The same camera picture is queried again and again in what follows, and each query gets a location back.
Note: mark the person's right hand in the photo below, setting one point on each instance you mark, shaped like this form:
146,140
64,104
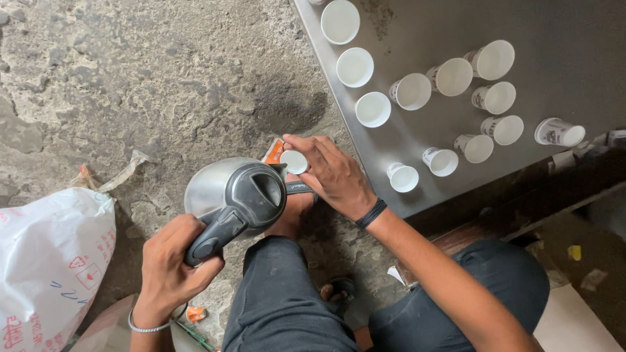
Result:
340,181

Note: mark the person's left hand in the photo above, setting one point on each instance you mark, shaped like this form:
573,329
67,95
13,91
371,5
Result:
164,274

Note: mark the person's right fingers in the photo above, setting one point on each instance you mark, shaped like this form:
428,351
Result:
318,151

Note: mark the printed white paper cup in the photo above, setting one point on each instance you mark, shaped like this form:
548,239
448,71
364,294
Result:
293,162

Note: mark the black sandal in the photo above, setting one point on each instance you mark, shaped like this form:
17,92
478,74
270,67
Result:
298,187
345,288

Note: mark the orange packet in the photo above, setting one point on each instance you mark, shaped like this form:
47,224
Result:
272,152

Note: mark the person's left foot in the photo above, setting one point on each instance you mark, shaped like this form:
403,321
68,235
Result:
293,215

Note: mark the person's foot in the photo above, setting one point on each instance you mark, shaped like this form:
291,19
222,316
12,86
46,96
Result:
293,215
328,292

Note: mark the black thread wristband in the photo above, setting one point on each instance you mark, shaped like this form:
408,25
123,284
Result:
370,213

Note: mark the cluster of white paper cups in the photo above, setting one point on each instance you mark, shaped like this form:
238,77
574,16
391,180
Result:
354,67

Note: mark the person's right foot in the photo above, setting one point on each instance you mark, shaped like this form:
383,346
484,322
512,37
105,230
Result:
328,292

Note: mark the folded white paper scrap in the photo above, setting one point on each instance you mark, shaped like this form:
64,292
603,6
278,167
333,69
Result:
396,274

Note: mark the person's dark trousers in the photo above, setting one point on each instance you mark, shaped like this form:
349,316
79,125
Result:
288,298

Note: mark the clear plastic wrapper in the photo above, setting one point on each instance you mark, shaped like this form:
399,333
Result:
120,175

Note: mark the orange wrapper scrap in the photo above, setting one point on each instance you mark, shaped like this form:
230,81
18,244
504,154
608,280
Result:
195,314

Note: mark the green stick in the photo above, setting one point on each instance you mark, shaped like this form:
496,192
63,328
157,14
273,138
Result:
195,336

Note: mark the silver wrist bangle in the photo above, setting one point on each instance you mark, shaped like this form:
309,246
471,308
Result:
146,329

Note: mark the yellow scrap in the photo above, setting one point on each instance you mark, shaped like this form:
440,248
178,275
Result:
575,253

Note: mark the white plastic sack red print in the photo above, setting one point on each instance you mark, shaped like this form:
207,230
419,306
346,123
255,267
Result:
46,264

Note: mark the white board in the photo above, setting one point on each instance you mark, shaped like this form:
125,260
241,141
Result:
570,322

